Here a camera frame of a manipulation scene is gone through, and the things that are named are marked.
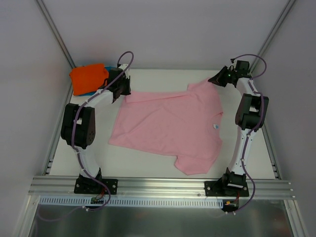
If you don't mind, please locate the right aluminium frame post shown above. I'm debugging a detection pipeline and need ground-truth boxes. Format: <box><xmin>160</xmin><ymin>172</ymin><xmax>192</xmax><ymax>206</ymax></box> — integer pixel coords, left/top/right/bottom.
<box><xmin>247</xmin><ymin>0</ymin><xmax>297</xmax><ymax>74</ymax></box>

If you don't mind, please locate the folded orange t-shirt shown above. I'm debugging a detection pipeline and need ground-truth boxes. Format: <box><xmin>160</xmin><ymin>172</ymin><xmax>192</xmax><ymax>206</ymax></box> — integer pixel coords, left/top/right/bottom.
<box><xmin>69</xmin><ymin>63</ymin><xmax>109</xmax><ymax>96</ymax></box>

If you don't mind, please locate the aluminium frame post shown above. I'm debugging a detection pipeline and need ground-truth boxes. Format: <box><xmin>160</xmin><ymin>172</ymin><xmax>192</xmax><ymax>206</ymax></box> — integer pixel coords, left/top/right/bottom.
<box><xmin>35</xmin><ymin>0</ymin><xmax>76</xmax><ymax>69</ymax></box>
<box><xmin>247</xmin><ymin>0</ymin><xmax>297</xmax><ymax>74</ymax></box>

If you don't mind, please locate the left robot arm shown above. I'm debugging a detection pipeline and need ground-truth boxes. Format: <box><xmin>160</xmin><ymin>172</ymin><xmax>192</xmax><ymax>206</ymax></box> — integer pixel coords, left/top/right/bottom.
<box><xmin>61</xmin><ymin>64</ymin><xmax>131</xmax><ymax>194</ymax></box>

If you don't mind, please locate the left aluminium frame post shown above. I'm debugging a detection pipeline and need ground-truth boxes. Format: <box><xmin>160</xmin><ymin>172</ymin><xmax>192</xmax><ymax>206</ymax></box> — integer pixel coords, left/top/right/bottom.
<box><xmin>35</xmin><ymin>0</ymin><xmax>76</xmax><ymax>69</ymax></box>

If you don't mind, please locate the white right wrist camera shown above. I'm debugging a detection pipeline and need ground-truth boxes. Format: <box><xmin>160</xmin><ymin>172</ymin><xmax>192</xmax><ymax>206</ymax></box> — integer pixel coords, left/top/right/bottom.
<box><xmin>231</xmin><ymin>59</ymin><xmax>250</xmax><ymax>72</ymax></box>

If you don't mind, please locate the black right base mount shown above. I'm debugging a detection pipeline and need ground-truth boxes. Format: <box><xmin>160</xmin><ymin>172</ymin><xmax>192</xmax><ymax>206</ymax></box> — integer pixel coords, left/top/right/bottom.
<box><xmin>204</xmin><ymin>180</ymin><xmax>249</xmax><ymax>197</ymax></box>

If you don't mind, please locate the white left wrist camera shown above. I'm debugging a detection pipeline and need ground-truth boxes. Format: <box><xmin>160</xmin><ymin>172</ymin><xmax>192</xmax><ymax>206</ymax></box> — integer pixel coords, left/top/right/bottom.
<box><xmin>117</xmin><ymin>64</ymin><xmax>130</xmax><ymax>76</ymax></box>

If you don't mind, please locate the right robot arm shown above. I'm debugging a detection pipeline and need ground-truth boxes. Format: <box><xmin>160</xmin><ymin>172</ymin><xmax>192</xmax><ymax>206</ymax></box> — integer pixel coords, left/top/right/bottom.
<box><xmin>205</xmin><ymin>59</ymin><xmax>269</xmax><ymax>197</ymax></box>

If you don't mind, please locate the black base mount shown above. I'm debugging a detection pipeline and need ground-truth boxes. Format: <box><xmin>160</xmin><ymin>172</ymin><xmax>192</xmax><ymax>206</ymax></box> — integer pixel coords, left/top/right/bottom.
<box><xmin>204</xmin><ymin>180</ymin><xmax>249</xmax><ymax>197</ymax></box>
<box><xmin>74</xmin><ymin>174</ymin><xmax>118</xmax><ymax>195</ymax></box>

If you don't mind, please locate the folded blue t-shirt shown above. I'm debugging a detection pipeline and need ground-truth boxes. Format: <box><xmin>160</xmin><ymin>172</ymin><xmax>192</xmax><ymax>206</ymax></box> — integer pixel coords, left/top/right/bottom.
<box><xmin>80</xmin><ymin>66</ymin><xmax>114</xmax><ymax>96</ymax></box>

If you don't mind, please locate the white slotted cable duct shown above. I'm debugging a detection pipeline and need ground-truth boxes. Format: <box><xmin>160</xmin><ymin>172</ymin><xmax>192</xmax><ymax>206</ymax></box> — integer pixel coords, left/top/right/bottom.
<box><xmin>39</xmin><ymin>196</ymin><xmax>223</xmax><ymax>209</ymax></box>

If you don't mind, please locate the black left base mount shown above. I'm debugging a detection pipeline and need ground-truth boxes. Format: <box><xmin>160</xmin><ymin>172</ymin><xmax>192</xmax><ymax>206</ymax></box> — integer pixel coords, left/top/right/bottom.
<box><xmin>74</xmin><ymin>174</ymin><xmax>118</xmax><ymax>195</ymax></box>

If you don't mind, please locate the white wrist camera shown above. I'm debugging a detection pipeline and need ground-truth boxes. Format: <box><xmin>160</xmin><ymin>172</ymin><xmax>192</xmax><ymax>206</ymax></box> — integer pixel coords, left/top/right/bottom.
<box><xmin>117</xmin><ymin>64</ymin><xmax>130</xmax><ymax>76</ymax></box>
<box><xmin>231</xmin><ymin>59</ymin><xmax>250</xmax><ymax>72</ymax></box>

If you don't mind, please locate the pink t-shirt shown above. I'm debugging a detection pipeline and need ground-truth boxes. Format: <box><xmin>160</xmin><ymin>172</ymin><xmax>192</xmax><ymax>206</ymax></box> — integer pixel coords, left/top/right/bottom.
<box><xmin>109</xmin><ymin>79</ymin><xmax>223</xmax><ymax>175</ymax></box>

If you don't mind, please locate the aluminium mounting rail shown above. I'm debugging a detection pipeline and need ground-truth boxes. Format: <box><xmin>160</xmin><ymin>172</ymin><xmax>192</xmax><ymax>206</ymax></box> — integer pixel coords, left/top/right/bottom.
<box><xmin>28</xmin><ymin>175</ymin><xmax>296</xmax><ymax>200</ymax></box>

